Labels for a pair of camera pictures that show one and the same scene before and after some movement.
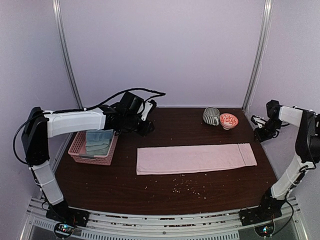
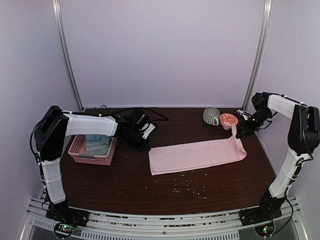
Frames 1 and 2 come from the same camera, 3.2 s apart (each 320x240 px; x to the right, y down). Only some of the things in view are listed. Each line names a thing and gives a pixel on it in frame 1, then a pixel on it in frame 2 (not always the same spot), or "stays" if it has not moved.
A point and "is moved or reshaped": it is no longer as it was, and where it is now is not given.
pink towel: x=163 y=159 is moved or reshaped
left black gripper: x=145 y=131 to x=142 y=149
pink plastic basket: x=77 y=150 stays
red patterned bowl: x=228 y=121 stays
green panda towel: x=98 y=145 stays
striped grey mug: x=211 y=116 stays
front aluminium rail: x=105 y=225 stays
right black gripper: x=261 y=137 to x=248 y=129
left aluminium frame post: x=63 y=51 stays
